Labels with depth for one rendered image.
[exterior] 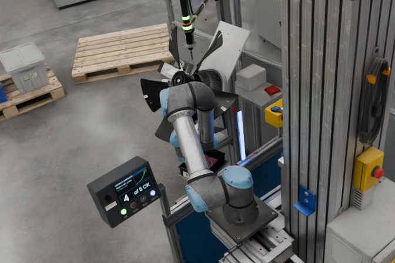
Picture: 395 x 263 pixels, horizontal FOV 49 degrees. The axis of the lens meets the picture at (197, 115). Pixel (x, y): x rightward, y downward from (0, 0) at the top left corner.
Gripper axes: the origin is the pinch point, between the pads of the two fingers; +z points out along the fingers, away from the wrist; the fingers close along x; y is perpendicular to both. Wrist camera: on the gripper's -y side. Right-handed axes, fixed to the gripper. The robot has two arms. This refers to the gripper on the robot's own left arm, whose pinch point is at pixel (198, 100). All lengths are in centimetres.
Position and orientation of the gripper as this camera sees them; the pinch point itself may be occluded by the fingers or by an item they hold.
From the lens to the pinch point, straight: 232.8
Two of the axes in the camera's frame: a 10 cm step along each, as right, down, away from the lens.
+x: 2.3, 8.1, 5.4
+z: 2.4, -5.9, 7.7
